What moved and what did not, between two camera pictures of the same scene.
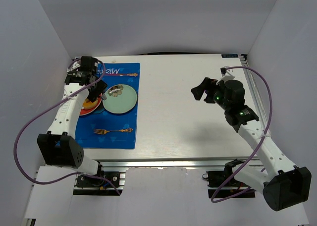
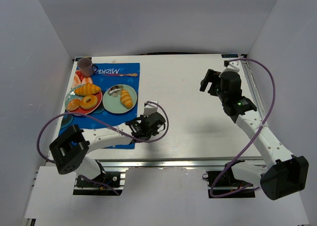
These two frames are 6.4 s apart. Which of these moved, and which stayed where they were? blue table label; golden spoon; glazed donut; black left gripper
Moved: black left gripper
Stayed: golden spoon; blue table label; glazed donut
